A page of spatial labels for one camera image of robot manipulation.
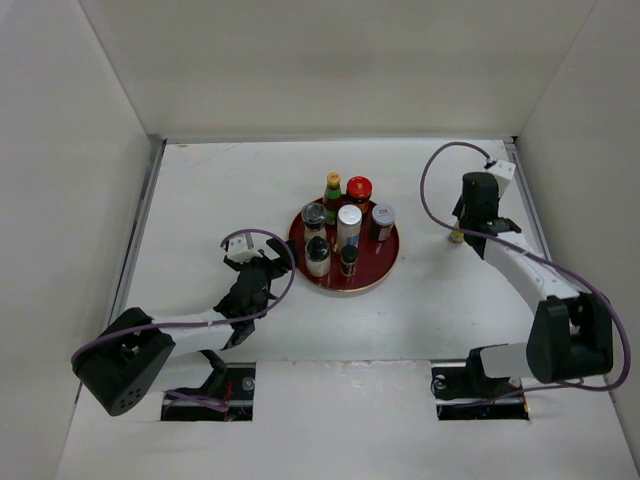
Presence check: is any yellow label oil bottle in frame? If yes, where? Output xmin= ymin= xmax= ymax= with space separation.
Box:
xmin=449 ymin=230 xmax=465 ymax=244

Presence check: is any glass shaker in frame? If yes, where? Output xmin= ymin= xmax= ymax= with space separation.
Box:
xmin=301 ymin=202 xmax=327 ymax=244
xmin=305 ymin=236 xmax=331 ymax=278

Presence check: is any green label sauce bottle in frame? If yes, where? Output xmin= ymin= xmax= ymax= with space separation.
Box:
xmin=323 ymin=172 xmax=344 ymax=226

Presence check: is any grey lid spice jar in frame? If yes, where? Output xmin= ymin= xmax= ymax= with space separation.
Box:
xmin=370 ymin=203 xmax=396 ymax=242

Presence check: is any small dark pepper bottle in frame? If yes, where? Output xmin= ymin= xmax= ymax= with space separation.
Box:
xmin=340 ymin=245 xmax=359 ymax=278

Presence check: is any white tall canister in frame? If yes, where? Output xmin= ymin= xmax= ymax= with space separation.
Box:
xmin=335 ymin=204 xmax=362 ymax=251

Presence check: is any red lid sauce jar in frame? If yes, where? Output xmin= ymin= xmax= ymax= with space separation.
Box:
xmin=345 ymin=176 xmax=373 ymax=218

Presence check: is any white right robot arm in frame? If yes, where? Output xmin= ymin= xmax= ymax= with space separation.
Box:
xmin=453 ymin=172 xmax=613 ymax=384

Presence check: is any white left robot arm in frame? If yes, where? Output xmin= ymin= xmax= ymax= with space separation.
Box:
xmin=71 ymin=229 xmax=299 ymax=417

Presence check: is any red round tray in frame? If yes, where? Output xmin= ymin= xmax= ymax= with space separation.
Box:
xmin=287 ymin=200 xmax=400 ymax=292

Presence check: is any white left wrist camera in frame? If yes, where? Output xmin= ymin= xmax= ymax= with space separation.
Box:
xmin=224 ymin=234 xmax=261 ymax=264

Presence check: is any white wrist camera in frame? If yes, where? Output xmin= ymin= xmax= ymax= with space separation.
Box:
xmin=224 ymin=234 xmax=261 ymax=264
xmin=484 ymin=159 xmax=516 ymax=198

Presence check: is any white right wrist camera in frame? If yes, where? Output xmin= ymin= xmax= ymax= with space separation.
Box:
xmin=484 ymin=159 xmax=516 ymax=198

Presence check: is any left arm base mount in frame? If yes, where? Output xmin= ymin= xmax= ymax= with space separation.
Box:
xmin=160 ymin=350 xmax=257 ymax=422

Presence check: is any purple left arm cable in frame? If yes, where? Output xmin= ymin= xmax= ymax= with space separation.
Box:
xmin=69 ymin=228 xmax=297 ymax=414

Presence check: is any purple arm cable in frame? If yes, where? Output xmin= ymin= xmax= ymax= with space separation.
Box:
xmin=419 ymin=142 xmax=632 ymax=406
xmin=69 ymin=228 xmax=297 ymax=414

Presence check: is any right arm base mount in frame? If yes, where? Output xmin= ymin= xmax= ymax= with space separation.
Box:
xmin=430 ymin=361 xmax=529 ymax=421

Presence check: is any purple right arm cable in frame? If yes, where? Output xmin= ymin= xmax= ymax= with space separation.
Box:
xmin=419 ymin=142 xmax=632 ymax=406

